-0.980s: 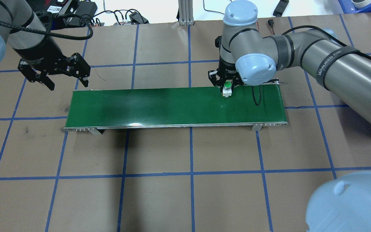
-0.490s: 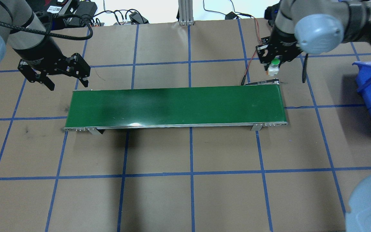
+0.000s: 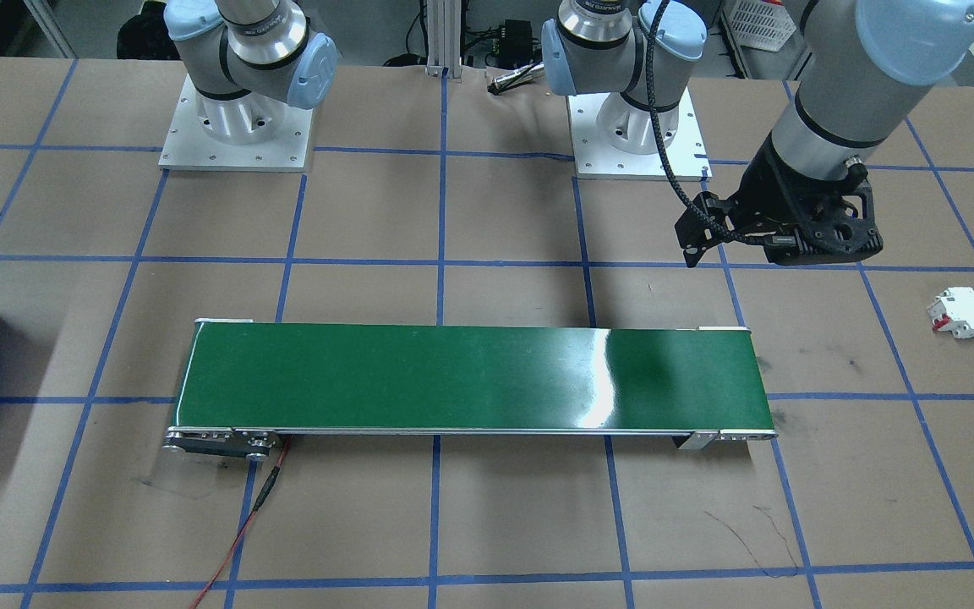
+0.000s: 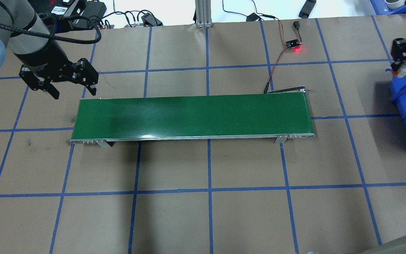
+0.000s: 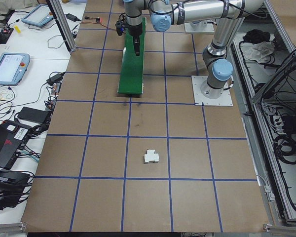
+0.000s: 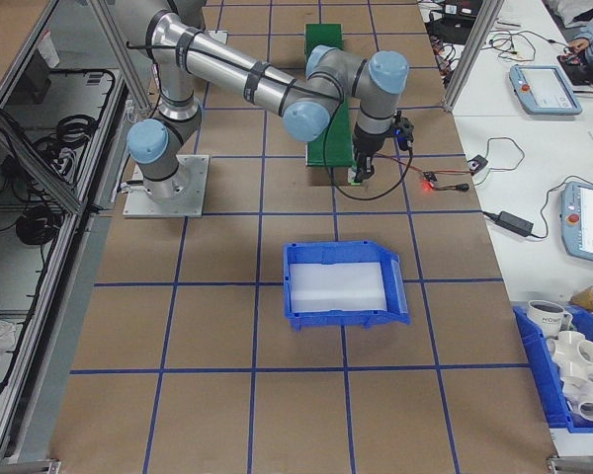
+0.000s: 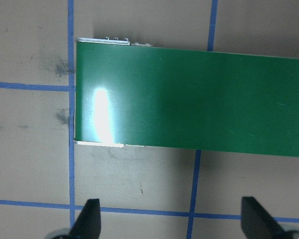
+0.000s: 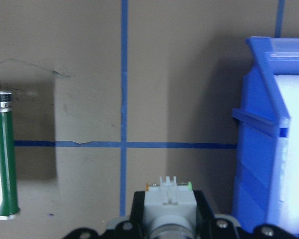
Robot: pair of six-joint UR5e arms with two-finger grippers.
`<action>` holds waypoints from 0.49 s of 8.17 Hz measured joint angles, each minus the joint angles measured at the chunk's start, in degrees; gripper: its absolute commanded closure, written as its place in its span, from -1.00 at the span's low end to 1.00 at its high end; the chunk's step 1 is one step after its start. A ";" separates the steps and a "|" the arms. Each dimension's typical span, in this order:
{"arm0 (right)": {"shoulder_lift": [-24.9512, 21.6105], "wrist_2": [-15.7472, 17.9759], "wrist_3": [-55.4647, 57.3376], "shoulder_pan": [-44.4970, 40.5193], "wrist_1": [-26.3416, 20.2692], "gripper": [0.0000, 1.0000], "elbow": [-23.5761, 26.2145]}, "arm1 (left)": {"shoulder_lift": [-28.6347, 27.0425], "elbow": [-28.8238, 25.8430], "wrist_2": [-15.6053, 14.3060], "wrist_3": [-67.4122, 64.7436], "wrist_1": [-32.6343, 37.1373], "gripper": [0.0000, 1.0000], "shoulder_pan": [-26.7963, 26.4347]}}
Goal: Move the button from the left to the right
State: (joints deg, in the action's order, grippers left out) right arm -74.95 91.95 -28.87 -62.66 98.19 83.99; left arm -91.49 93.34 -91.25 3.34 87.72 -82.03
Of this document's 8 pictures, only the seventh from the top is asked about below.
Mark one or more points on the green belt conveyor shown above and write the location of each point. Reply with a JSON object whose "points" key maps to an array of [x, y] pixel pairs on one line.
{"points": [[189, 99]]}

